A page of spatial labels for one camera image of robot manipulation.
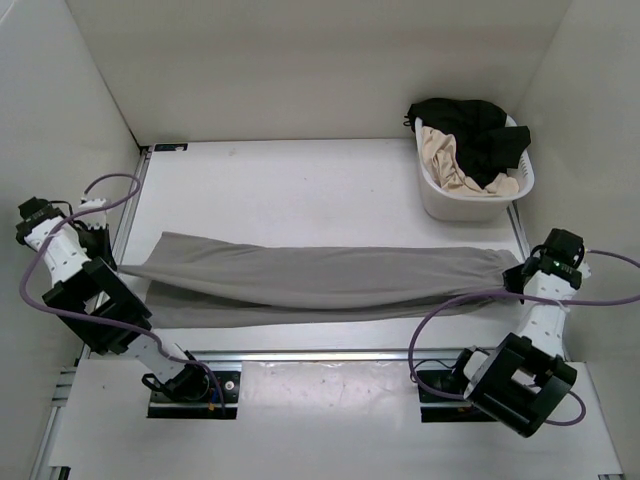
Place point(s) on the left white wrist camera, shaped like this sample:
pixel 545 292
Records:
pixel 92 213

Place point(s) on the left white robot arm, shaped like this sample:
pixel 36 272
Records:
pixel 89 297

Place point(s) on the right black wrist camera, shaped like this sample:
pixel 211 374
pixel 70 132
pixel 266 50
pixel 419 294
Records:
pixel 564 246

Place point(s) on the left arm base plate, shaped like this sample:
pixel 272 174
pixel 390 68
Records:
pixel 193 396

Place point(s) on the aluminium table frame rail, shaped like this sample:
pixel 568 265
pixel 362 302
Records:
pixel 323 401

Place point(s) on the black garment in basket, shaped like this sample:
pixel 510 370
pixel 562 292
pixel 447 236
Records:
pixel 485 145

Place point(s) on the white laundry basket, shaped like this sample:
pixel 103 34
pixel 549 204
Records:
pixel 451 206

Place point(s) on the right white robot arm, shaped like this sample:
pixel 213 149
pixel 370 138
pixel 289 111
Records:
pixel 526 377

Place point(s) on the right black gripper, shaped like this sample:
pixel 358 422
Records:
pixel 511 279

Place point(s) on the grey trousers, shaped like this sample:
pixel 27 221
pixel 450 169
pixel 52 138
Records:
pixel 196 282

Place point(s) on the beige garment in basket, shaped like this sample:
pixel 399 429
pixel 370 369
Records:
pixel 439 158

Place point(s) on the dark label sticker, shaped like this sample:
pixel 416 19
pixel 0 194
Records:
pixel 170 147

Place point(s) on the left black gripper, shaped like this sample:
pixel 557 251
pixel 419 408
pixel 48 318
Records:
pixel 106 251

